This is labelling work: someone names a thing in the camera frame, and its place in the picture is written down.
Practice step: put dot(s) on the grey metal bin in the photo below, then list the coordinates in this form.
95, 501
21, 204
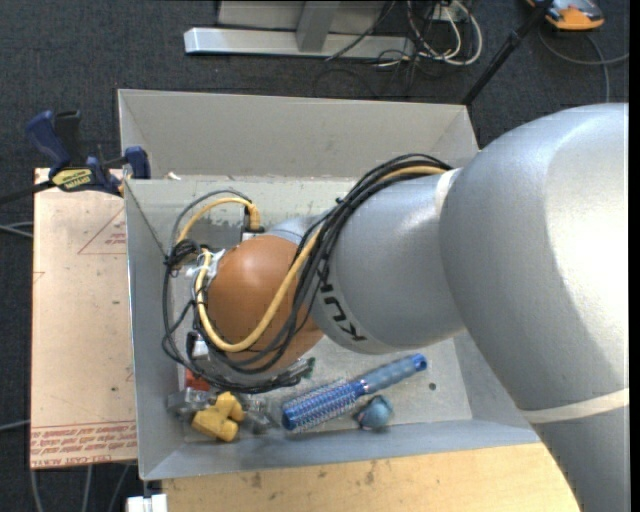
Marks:
280, 135

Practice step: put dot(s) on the brown cardboard board red print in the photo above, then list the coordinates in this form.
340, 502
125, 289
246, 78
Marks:
80, 320

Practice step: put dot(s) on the blue hairbrush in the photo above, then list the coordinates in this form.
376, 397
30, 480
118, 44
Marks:
325, 400

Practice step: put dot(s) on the yellow plastic toy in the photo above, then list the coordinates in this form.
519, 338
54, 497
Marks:
216, 419

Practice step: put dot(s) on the blue-grey round toy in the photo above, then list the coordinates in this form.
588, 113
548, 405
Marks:
376, 413

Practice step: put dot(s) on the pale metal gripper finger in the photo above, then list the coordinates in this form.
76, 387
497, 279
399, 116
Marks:
258, 411
183, 401

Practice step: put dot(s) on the red small block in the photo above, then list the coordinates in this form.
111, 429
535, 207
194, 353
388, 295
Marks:
196, 383

